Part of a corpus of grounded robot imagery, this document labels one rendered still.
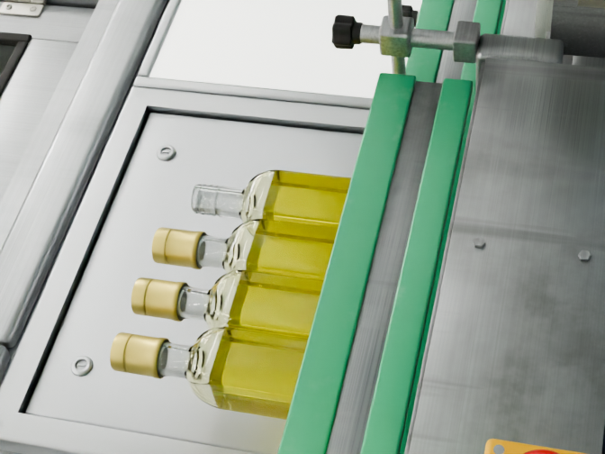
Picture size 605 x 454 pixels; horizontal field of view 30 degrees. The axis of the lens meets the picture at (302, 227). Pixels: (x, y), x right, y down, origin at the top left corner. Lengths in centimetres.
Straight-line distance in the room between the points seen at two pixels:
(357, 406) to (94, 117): 68
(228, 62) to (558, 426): 76
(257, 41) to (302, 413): 70
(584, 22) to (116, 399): 56
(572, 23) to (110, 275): 54
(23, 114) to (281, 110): 34
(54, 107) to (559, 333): 81
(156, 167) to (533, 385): 64
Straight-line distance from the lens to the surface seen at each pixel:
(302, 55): 137
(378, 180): 89
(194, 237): 104
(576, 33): 100
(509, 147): 89
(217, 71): 137
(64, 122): 138
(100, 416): 113
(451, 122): 93
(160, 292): 101
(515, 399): 76
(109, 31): 147
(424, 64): 111
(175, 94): 135
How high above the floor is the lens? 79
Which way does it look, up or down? 13 degrees up
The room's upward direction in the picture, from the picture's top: 83 degrees counter-clockwise
